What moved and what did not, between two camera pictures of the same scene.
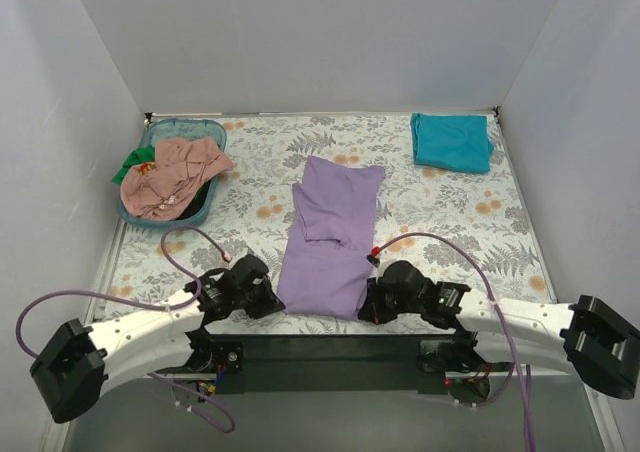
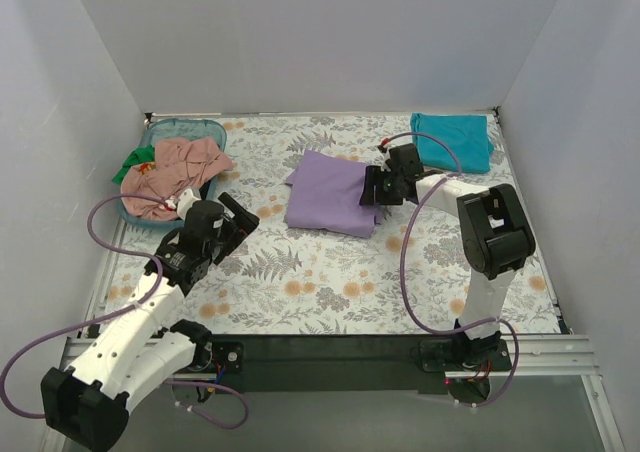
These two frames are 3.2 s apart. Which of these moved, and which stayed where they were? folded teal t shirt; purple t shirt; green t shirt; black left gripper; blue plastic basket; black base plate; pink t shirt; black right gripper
Moved: black right gripper; purple t shirt; black left gripper
Stayed: pink t shirt; blue plastic basket; green t shirt; folded teal t shirt; black base plate
